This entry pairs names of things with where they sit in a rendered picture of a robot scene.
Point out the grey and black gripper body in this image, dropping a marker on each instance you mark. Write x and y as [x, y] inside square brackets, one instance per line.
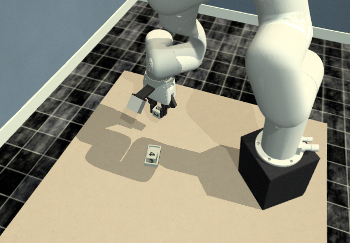
[163, 89]

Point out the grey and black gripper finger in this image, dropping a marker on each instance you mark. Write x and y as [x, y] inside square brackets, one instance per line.
[163, 110]
[152, 103]

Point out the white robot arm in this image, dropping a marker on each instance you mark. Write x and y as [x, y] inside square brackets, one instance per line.
[284, 75]

